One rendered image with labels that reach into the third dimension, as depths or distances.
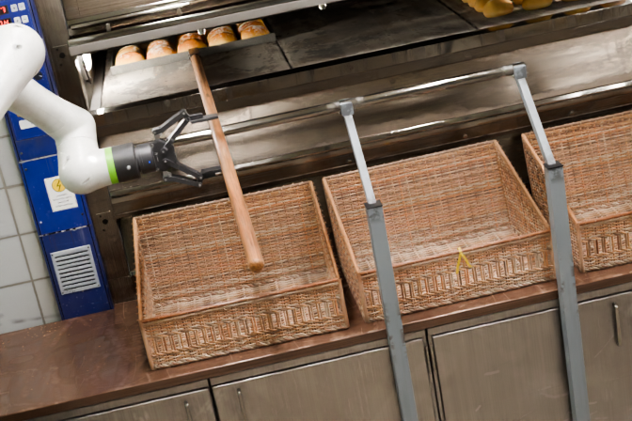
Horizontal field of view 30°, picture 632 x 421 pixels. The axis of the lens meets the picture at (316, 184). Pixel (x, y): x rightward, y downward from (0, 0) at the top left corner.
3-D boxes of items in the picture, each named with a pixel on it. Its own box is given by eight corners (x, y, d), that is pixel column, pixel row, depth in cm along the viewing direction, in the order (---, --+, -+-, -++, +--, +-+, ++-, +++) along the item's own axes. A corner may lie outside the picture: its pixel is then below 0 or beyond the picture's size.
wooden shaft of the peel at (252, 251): (266, 272, 220) (263, 257, 219) (250, 276, 220) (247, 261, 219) (200, 62, 380) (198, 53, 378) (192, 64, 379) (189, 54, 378)
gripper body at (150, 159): (134, 139, 294) (170, 132, 295) (141, 170, 297) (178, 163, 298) (134, 148, 287) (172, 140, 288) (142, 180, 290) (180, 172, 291)
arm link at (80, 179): (67, 206, 292) (57, 185, 283) (59, 163, 298) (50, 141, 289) (122, 194, 294) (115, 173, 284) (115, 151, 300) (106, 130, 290)
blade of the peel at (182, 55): (276, 40, 390) (275, 32, 389) (112, 75, 385) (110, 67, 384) (262, 19, 424) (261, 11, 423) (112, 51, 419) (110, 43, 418)
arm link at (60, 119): (-24, 109, 270) (16, 88, 266) (-28, 68, 275) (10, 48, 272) (71, 164, 300) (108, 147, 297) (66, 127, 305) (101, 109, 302)
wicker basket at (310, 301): (150, 298, 363) (129, 216, 353) (328, 259, 366) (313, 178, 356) (149, 373, 317) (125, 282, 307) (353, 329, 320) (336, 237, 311)
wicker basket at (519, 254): (333, 258, 366) (318, 176, 357) (507, 218, 371) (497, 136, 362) (364, 326, 321) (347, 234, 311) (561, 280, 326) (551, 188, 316)
